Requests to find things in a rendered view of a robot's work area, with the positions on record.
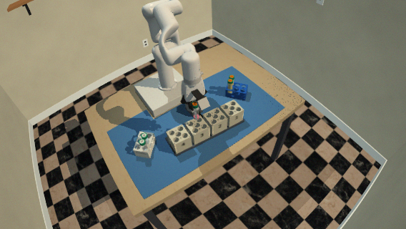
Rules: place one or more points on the blue flat mat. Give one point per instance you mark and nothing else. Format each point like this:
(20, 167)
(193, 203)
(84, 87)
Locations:
(150, 175)

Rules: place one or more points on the green-capped sample tube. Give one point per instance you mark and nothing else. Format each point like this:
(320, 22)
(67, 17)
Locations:
(230, 82)
(196, 110)

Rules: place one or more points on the beige bucket adapter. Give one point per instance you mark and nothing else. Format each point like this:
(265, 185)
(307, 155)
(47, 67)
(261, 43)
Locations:
(199, 130)
(181, 134)
(216, 120)
(233, 112)

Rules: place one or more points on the blue tube rack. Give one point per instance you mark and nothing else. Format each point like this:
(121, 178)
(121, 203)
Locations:
(235, 93)

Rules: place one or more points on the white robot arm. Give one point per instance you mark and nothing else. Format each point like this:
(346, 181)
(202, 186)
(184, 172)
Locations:
(164, 26)

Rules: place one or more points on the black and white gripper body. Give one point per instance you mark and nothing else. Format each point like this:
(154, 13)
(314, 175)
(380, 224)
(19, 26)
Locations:
(186, 90)

